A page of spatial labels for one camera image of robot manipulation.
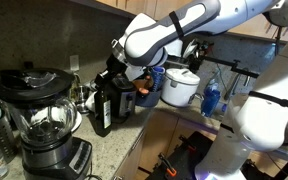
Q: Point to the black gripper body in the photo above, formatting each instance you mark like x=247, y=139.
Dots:
x=116, y=68

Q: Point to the dark glass olive oil bottle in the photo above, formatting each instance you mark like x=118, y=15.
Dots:
x=103, y=110

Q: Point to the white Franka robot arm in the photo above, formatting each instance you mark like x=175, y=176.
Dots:
x=267, y=100

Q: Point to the blue water bottle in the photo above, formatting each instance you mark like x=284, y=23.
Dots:
x=158, y=78

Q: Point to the blue spray bottle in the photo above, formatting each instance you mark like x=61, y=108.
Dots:
x=210, y=101

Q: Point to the white cloth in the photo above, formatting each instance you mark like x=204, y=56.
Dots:
x=90, y=101

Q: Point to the black toaster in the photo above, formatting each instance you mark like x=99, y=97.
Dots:
x=125, y=100

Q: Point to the white plate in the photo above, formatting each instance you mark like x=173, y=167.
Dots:
x=78, y=121

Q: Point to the white rice cooker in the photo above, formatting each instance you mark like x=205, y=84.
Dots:
x=179, y=88

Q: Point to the wooden upper cabinets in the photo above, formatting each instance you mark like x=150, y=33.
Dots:
x=144, y=6

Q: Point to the wooden cabinets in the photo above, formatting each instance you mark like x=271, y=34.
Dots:
x=144, y=6
x=157, y=140

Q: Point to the wooden lower cabinets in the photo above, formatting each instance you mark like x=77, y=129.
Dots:
x=157, y=140

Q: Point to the black blender with glass jar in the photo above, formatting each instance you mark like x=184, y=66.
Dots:
x=50, y=156

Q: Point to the black clamp orange tip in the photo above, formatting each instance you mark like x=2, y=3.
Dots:
x=188, y=142
x=169, y=166

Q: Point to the perforated metal utensil holder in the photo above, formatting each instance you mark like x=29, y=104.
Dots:
x=0, y=136

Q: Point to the black case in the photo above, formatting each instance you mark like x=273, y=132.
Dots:
x=187, y=160

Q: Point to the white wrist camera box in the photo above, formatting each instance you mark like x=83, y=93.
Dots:
x=134, y=72

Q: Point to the white wall outlet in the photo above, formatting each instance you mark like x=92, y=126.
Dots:
x=74, y=63

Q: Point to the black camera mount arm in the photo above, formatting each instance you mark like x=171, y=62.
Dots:
x=237, y=68

